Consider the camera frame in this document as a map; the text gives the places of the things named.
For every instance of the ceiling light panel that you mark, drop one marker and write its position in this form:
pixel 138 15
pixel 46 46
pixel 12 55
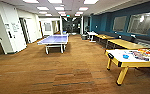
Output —
pixel 91 1
pixel 31 1
pixel 61 8
pixel 83 9
pixel 42 8
pixel 55 1

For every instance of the interior glass window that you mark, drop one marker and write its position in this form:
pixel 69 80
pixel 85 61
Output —
pixel 141 23
pixel 119 24

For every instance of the yellow air hockey table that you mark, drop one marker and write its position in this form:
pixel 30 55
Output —
pixel 124 61

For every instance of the orange game box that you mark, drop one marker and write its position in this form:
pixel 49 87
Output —
pixel 149 51

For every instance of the green exit sign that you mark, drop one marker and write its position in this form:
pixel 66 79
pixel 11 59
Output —
pixel 68 15

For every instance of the dark grey sofa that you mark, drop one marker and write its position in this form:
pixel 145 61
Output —
pixel 147 41

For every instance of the small white table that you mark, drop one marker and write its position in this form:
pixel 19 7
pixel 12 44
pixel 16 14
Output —
pixel 92 33

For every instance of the yellow-topped table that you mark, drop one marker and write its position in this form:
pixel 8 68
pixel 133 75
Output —
pixel 126 44
pixel 106 36

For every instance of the blue ping pong table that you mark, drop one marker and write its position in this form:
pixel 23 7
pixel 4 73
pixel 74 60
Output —
pixel 54 39

